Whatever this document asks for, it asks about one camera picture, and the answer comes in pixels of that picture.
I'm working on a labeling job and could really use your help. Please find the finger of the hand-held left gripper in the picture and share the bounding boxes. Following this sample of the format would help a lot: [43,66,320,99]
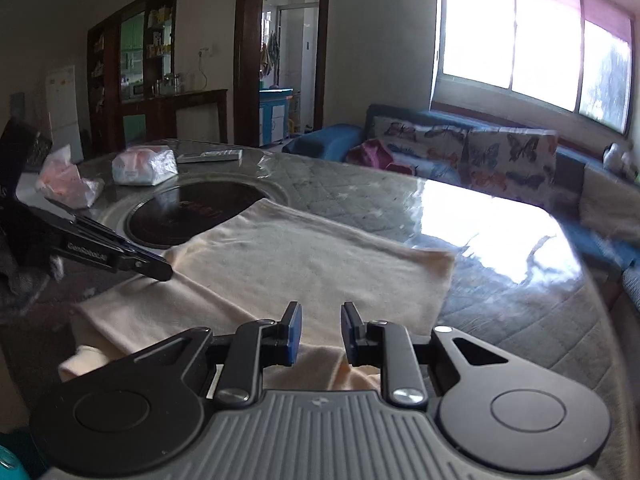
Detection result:
[44,197,170,267]
[49,227,174,282]

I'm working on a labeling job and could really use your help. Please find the teal object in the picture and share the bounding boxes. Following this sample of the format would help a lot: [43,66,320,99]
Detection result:
[0,444,32,480]

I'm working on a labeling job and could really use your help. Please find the dark wooden door frame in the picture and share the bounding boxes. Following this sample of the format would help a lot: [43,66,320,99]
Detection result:
[234,0,332,150]

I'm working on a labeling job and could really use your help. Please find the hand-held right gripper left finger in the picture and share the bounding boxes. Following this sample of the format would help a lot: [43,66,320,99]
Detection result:
[114,301,304,407]

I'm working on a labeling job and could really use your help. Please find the black and white plush toy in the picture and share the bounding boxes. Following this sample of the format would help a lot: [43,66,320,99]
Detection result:
[602,142,634,172]

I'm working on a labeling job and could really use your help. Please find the window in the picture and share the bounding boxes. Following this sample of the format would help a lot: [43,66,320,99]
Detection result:
[431,0,637,135]

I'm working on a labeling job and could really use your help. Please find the blue cabinet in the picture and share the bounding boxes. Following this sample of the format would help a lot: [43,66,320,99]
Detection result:
[258,87,294,147]

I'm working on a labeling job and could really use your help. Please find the dark wooden cabinet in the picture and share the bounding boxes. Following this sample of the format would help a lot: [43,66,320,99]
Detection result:
[86,0,229,147]

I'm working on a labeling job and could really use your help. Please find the black induction cooker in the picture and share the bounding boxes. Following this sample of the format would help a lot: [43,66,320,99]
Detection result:
[123,179,269,251]

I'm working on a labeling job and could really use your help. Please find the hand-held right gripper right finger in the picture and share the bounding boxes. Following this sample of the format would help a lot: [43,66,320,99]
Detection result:
[340,301,517,407]

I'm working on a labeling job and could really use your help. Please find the pink cloth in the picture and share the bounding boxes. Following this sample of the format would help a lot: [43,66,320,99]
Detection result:
[346,138,420,177]

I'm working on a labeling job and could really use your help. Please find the grey pillow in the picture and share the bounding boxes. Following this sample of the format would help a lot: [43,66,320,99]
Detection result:
[579,164,640,242]

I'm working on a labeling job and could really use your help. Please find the butterfly print cushion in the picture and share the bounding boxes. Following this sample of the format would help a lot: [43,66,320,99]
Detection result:
[371,115,472,177]
[464,127,559,202]

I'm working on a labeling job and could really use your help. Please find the blue corner sofa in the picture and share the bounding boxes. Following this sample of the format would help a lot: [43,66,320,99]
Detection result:
[281,103,640,312]

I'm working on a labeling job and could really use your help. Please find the hanging clothes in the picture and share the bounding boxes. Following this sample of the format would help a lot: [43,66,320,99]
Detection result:
[259,31,282,80]

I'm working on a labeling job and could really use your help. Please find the clear plastic tissue bag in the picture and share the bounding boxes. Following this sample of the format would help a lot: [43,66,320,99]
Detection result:
[111,144,179,187]
[34,144,105,209]

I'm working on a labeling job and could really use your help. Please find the cream long-sleeve shirt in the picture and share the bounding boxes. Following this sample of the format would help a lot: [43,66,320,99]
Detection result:
[58,198,457,392]

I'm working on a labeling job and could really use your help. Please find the white remote control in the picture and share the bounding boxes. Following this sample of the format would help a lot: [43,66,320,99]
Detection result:
[176,148,243,164]

